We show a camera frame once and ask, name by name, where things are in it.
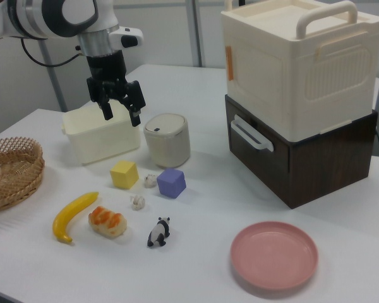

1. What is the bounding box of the dark wood drawer cabinet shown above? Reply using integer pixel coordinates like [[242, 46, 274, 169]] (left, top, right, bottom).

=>
[[224, 93, 379, 210]]

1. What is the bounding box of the yellow toy banana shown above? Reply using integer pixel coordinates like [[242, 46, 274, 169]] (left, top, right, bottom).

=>
[[52, 191, 100, 244]]

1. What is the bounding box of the panda figurine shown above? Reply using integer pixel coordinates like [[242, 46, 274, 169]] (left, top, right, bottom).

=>
[[147, 216, 172, 248]]

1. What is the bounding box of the wide grey metal frame post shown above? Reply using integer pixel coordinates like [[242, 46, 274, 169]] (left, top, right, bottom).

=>
[[188, 0, 207, 68]]

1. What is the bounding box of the cream open plastic bin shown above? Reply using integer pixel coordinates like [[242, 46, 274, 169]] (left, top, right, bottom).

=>
[[61, 98, 142, 166]]

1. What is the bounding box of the pink plastic plate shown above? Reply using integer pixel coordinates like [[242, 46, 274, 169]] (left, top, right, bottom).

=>
[[230, 221, 319, 291]]

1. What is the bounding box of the toy bread with orange stripes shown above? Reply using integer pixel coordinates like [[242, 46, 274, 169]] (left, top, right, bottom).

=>
[[88, 206, 128, 238]]

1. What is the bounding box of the small beige lidded trash can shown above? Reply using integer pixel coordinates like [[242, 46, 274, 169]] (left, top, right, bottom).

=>
[[143, 114, 191, 169]]

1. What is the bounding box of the cream storage box with handle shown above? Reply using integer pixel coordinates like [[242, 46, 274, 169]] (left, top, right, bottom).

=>
[[220, 0, 379, 141]]

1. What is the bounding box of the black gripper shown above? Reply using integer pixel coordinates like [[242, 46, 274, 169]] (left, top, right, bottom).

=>
[[86, 50, 147, 128]]

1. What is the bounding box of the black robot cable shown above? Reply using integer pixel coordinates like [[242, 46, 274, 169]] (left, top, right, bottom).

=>
[[20, 39, 84, 68]]

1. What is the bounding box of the yellow cube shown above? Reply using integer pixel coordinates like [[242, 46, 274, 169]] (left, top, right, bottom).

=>
[[109, 160, 139, 190]]

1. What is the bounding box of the thin grey metal frame post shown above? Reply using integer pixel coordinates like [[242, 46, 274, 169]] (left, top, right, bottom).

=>
[[37, 37, 67, 113]]

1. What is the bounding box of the woven wicker basket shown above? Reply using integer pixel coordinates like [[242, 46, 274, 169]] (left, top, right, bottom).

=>
[[0, 136, 46, 213]]

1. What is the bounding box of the purple cube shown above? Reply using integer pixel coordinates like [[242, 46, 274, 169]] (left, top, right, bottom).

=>
[[156, 168, 187, 199]]

